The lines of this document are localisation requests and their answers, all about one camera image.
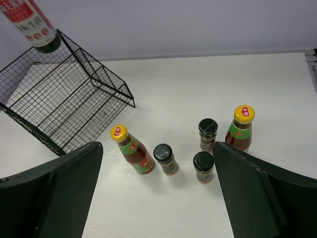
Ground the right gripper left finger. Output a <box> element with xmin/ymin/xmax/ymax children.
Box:
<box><xmin>0</xmin><ymin>141</ymin><xmax>103</xmax><ymax>238</ymax></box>

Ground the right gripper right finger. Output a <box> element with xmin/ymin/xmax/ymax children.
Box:
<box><xmin>213</xmin><ymin>142</ymin><xmax>317</xmax><ymax>238</ymax></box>

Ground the sauce bottle yellow cap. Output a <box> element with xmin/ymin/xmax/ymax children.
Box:
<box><xmin>225</xmin><ymin>105</ymin><xmax>256</xmax><ymax>152</ymax></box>
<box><xmin>110</xmin><ymin>124</ymin><xmax>154</xmax><ymax>174</ymax></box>

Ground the spice jar taped lid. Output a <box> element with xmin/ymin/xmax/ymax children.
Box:
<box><xmin>198</xmin><ymin>119</ymin><xmax>219</xmax><ymax>152</ymax></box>

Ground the spice jar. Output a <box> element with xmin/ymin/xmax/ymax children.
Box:
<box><xmin>193</xmin><ymin>151</ymin><xmax>214</xmax><ymax>183</ymax></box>
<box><xmin>153</xmin><ymin>144</ymin><xmax>179</xmax><ymax>175</ymax></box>

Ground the clear bottle red label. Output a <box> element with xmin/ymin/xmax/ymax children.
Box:
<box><xmin>0</xmin><ymin>0</ymin><xmax>61</xmax><ymax>54</ymax></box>

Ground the black wire mesh rack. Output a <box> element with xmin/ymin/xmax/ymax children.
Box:
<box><xmin>0</xmin><ymin>33</ymin><xmax>135</xmax><ymax>156</ymax></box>

